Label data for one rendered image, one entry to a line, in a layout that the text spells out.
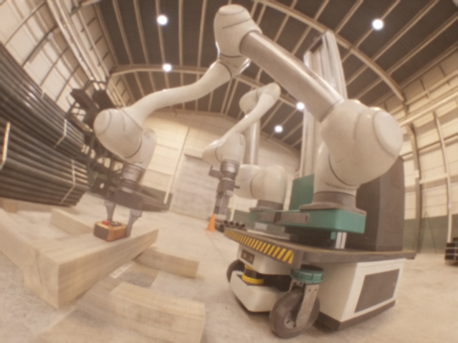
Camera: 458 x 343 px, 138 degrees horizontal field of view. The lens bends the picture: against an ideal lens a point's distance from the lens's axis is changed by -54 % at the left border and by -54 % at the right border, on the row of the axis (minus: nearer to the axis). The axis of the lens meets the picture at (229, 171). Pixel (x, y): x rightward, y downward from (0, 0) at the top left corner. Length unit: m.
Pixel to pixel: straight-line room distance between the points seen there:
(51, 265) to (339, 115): 0.67
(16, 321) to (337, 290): 0.87
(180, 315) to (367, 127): 0.60
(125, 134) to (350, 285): 0.81
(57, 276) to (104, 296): 0.18
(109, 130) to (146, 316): 0.48
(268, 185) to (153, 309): 0.79
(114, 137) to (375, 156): 0.65
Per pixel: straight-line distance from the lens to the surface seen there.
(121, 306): 0.53
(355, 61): 11.46
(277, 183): 1.01
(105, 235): 0.60
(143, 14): 11.88
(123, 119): 0.57
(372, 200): 0.92
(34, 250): 0.42
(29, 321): 0.55
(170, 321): 0.52
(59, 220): 1.37
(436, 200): 9.68
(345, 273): 0.67
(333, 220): 0.57
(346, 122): 0.48
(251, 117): 1.10
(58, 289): 0.41
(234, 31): 0.69
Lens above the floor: 0.36
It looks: 15 degrees up
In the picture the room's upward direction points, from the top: 13 degrees clockwise
